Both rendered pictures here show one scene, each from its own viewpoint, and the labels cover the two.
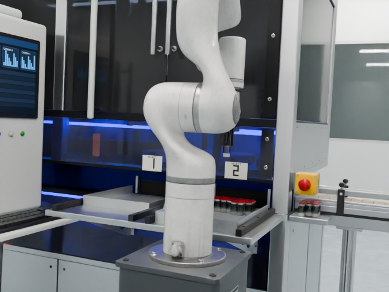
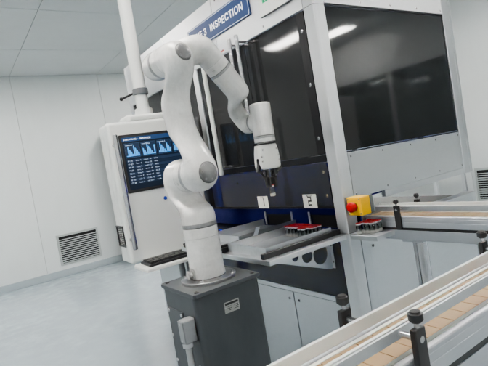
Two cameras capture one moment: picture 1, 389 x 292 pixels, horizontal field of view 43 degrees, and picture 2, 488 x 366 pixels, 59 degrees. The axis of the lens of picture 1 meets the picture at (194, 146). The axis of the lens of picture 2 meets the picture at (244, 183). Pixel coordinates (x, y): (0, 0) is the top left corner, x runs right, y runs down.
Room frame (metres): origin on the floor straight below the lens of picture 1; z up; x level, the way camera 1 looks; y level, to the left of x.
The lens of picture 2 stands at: (0.05, -0.95, 1.24)
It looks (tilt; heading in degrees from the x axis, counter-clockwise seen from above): 3 degrees down; 33
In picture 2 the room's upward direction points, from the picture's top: 10 degrees counter-clockwise
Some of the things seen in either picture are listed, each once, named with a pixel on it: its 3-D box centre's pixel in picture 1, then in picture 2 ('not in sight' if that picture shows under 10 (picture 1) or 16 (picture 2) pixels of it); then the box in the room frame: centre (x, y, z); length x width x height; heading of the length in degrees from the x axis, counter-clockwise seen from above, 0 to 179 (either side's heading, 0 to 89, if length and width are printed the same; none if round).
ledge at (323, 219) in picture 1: (311, 217); (375, 233); (1.72, -0.43, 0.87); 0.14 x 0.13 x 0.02; 158
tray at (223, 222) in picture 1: (215, 212); (279, 240); (1.57, -0.08, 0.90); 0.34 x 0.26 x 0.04; 157
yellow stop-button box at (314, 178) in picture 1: (307, 183); (359, 205); (1.69, -0.40, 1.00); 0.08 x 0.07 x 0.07; 158
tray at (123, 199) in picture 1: (139, 197); (253, 230); (1.80, 0.19, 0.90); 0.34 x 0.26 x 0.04; 158
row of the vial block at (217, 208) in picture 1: (226, 205); (298, 232); (1.67, -0.12, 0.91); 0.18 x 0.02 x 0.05; 67
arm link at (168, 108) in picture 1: (180, 131); (188, 192); (1.20, 0.04, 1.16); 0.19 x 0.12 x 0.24; 73
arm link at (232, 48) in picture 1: (230, 58); (261, 119); (1.54, -0.10, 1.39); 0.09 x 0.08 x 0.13; 73
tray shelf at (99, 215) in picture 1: (172, 213); (263, 241); (1.67, 0.06, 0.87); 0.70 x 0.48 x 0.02; 68
